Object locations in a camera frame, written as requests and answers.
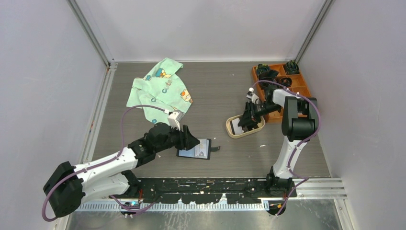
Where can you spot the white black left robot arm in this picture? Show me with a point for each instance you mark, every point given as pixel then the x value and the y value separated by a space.
pixel 69 186

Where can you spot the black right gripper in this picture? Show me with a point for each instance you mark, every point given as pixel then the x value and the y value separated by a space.
pixel 246 119

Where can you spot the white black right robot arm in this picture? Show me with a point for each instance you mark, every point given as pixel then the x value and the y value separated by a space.
pixel 300 121

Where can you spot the orange compartment organizer box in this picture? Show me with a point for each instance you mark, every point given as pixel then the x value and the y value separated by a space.
pixel 298 85

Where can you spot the aluminium front rail frame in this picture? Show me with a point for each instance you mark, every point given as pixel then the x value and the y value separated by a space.
pixel 312 189

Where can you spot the dark rolled belt back right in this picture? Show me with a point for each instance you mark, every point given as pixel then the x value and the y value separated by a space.
pixel 291 68

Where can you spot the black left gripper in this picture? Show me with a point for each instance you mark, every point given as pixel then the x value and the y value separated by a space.
pixel 186 140

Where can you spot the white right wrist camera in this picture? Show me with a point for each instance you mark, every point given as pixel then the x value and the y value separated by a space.
pixel 252 97

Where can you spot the dark rolled belt back left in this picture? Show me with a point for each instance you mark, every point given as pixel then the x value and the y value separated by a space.
pixel 264 71

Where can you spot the dark rolled belt front right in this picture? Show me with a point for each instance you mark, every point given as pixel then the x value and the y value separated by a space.
pixel 286 82

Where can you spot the black leather card holder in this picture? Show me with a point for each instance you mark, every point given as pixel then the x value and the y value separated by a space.
pixel 202 151

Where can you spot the dark rolled belt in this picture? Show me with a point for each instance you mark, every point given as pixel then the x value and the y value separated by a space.
pixel 264 71
pixel 286 82
pixel 291 68

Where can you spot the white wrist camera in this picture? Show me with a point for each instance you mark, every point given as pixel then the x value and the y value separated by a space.
pixel 252 97
pixel 174 119

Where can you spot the beige oval tray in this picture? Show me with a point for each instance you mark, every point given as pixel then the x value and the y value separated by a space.
pixel 258 127

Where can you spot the white striped credit card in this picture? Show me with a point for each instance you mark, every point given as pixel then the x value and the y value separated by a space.
pixel 235 128

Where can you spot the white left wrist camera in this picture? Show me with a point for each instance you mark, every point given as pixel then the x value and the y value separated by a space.
pixel 174 119

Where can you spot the green cartoon print cloth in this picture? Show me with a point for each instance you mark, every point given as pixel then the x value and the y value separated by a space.
pixel 161 88

